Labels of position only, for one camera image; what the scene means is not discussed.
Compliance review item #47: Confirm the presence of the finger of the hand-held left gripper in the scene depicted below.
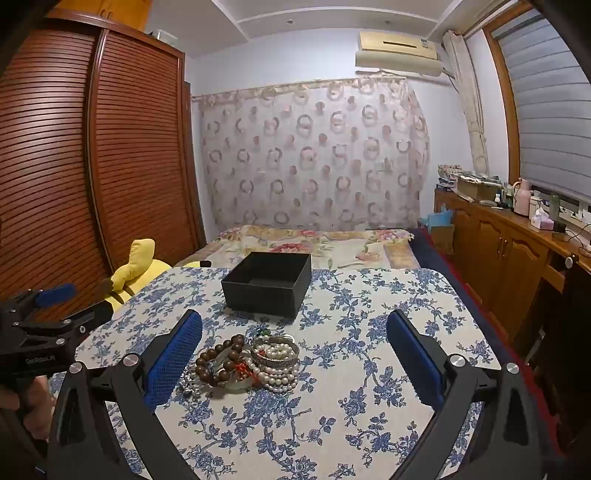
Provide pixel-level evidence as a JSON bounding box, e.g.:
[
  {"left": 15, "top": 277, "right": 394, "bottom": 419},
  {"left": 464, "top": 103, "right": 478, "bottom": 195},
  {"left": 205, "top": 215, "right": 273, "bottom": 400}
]
[
  {"left": 14, "top": 283, "right": 77, "bottom": 319},
  {"left": 21, "top": 305, "right": 114, "bottom": 346}
]

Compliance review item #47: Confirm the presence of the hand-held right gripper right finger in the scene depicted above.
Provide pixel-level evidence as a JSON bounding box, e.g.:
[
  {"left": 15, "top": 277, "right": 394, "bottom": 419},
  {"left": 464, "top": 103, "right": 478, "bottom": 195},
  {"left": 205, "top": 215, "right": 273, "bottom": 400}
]
[{"left": 385, "top": 309, "right": 555, "bottom": 480}]

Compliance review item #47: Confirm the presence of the brown wooden bead bracelet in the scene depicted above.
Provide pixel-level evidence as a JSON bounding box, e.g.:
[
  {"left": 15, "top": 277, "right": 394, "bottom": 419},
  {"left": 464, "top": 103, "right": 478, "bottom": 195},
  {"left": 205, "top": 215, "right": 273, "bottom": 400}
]
[{"left": 195, "top": 335, "right": 245, "bottom": 387}]

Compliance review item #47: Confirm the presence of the white tissue box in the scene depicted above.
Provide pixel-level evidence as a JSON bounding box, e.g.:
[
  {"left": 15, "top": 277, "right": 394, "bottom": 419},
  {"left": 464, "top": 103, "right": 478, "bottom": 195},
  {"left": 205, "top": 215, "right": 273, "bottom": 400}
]
[{"left": 529, "top": 210, "right": 556, "bottom": 232}]

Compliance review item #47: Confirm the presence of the yellow plush toy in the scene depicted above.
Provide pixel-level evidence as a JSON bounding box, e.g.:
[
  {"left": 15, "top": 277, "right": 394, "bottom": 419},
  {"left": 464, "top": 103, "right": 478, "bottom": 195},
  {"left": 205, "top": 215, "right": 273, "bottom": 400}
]
[{"left": 97, "top": 239, "right": 213, "bottom": 312}]

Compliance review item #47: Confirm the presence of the wall air conditioner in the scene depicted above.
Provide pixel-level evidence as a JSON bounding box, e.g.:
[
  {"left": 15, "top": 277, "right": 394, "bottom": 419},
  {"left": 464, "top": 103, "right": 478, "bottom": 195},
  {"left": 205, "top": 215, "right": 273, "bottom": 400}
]
[{"left": 355, "top": 30, "right": 455, "bottom": 77}]

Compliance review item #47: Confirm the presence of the grey window blind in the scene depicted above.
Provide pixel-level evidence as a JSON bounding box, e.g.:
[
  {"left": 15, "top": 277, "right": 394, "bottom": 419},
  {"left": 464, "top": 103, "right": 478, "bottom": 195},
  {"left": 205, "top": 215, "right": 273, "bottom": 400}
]
[{"left": 492, "top": 9, "right": 591, "bottom": 206}]

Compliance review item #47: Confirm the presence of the white pearl bracelet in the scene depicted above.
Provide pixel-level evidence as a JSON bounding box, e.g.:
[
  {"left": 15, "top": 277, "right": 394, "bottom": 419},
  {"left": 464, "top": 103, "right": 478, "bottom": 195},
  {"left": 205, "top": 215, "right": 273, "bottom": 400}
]
[{"left": 249, "top": 338, "right": 301, "bottom": 394}]

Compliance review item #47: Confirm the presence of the blue tissue box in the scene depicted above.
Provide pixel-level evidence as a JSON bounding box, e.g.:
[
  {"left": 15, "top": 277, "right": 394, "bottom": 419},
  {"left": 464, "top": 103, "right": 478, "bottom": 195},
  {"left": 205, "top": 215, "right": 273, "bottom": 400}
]
[{"left": 421, "top": 208, "right": 456, "bottom": 230}]

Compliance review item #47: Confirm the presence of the dark blue blanket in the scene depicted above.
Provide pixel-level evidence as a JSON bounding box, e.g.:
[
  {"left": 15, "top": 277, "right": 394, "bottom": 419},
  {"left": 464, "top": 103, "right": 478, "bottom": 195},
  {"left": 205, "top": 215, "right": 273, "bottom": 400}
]
[{"left": 406, "top": 227, "right": 467, "bottom": 296}]

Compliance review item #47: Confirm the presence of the black box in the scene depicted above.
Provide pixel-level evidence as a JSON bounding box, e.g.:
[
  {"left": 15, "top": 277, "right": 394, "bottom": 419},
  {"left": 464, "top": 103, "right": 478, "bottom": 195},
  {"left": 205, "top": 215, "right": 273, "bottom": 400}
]
[{"left": 221, "top": 251, "right": 312, "bottom": 320}]

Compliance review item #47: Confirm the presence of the red string bracelet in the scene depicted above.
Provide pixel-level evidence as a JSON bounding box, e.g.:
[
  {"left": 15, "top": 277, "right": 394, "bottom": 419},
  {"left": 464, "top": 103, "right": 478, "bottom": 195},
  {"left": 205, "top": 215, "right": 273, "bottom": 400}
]
[{"left": 226, "top": 361, "right": 259, "bottom": 380}]

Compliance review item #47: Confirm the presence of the silver chain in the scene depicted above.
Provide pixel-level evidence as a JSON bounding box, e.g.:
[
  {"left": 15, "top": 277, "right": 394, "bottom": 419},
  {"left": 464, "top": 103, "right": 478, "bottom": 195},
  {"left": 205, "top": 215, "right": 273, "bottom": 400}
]
[{"left": 178, "top": 369, "right": 206, "bottom": 400}]

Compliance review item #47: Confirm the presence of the beige tied curtain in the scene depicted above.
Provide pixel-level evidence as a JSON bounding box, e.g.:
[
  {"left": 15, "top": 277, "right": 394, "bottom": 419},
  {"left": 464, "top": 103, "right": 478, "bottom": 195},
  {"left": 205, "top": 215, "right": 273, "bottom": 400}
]
[{"left": 442, "top": 30, "right": 491, "bottom": 174}]

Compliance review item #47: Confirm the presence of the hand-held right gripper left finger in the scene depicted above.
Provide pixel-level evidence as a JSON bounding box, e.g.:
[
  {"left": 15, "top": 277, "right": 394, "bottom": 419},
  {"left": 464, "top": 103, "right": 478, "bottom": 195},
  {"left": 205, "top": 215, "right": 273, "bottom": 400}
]
[{"left": 46, "top": 309, "right": 204, "bottom": 480}]

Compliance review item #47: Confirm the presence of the pale green jade bangle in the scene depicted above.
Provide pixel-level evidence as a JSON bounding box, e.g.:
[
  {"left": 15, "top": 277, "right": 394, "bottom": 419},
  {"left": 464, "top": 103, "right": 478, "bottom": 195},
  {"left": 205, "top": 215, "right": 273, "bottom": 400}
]
[{"left": 205, "top": 352, "right": 260, "bottom": 393}]

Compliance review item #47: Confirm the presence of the silver ornament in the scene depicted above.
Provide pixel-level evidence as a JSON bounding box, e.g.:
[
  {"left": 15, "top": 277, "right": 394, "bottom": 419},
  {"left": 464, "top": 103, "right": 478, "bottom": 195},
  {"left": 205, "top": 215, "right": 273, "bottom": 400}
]
[{"left": 252, "top": 339, "right": 301, "bottom": 371}]

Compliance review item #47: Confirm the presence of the blue floral tablecloth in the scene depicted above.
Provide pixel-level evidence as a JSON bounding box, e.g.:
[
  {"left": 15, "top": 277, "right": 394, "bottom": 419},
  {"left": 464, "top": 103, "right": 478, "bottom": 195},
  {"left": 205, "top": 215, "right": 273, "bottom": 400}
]
[{"left": 48, "top": 265, "right": 504, "bottom": 480}]

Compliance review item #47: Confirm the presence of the wooden side cabinet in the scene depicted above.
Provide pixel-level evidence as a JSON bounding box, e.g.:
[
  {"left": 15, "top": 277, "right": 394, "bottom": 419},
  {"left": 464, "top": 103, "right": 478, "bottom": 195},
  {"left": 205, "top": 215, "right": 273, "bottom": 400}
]
[{"left": 433, "top": 187, "right": 591, "bottom": 344}]

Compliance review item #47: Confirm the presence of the floral bed cover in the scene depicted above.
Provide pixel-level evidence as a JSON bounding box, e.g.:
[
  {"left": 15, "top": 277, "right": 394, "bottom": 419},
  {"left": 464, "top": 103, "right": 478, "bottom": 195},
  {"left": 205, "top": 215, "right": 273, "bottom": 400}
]
[{"left": 173, "top": 224, "right": 422, "bottom": 271}]

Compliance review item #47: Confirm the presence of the brown slatted wardrobe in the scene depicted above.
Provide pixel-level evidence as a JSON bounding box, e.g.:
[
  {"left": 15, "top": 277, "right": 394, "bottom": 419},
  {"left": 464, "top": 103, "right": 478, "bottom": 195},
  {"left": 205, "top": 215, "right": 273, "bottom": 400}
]
[{"left": 0, "top": 9, "right": 207, "bottom": 324}]

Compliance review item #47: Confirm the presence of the person's left hand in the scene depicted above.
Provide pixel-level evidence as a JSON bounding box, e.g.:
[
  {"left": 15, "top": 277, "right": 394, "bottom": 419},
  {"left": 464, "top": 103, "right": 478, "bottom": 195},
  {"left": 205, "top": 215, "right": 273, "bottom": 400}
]
[{"left": 21, "top": 375, "right": 57, "bottom": 432}]

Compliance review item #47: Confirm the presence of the circle patterned sheer curtain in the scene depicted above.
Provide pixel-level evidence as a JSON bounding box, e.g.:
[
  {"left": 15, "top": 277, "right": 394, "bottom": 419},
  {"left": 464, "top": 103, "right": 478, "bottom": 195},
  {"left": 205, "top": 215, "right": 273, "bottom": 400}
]
[{"left": 191, "top": 78, "right": 432, "bottom": 232}]

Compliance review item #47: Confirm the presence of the pink thermos jug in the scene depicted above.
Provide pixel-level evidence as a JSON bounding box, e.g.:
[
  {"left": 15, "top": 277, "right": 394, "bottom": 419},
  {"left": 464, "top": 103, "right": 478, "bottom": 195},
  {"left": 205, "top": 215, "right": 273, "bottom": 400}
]
[{"left": 513, "top": 176, "right": 533, "bottom": 217}]

